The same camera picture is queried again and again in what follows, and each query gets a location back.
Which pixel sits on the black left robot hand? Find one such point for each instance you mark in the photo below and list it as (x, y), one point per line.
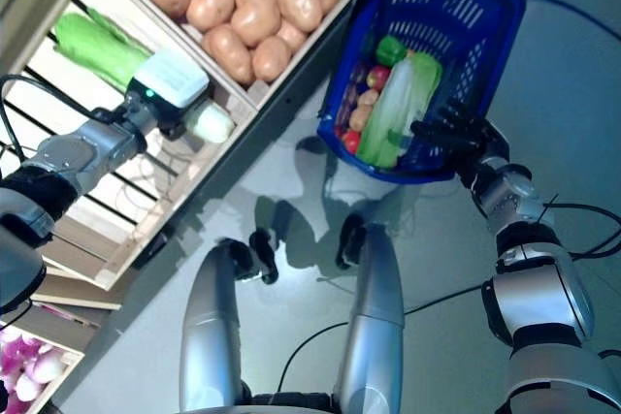
(170, 123)

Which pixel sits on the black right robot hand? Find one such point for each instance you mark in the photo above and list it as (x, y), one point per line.
(470, 137)

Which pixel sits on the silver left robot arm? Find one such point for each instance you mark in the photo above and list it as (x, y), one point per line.
(73, 152)

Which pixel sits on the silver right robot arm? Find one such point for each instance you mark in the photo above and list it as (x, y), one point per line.
(533, 297)

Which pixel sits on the blue plastic shopping basket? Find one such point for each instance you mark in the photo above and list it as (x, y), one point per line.
(485, 21)

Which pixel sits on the wooden display stand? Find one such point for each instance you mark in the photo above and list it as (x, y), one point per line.
(252, 142)

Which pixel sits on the green bell pepper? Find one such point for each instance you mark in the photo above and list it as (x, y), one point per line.
(390, 50)

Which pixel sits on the purple eggplant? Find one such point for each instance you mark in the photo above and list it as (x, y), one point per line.
(356, 77)

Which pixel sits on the wide wooden slatted crate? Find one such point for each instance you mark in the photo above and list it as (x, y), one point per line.
(121, 259)

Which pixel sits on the wooden crate with potatoes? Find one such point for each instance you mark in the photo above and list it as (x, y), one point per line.
(335, 21)

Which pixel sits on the wooden crate with onions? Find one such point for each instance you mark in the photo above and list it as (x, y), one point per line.
(63, 297)

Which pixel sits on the pink purple onion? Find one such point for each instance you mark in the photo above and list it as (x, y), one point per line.
(43, 370)
(19, 351)

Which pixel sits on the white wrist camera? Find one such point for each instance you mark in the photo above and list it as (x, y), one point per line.
(170, 77)

